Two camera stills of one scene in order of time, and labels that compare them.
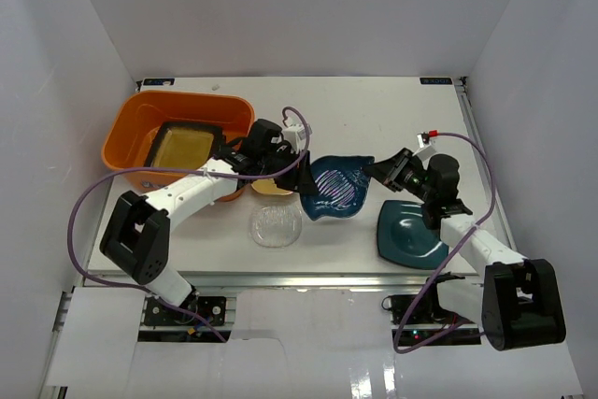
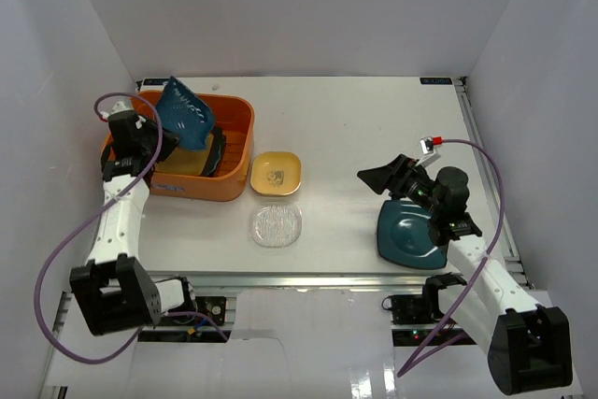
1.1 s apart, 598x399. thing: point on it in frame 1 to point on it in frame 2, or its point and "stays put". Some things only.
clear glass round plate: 276,225 stays put
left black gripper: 290,165 to 152,141
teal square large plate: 403,235 stays put
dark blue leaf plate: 341,183 to 184,114
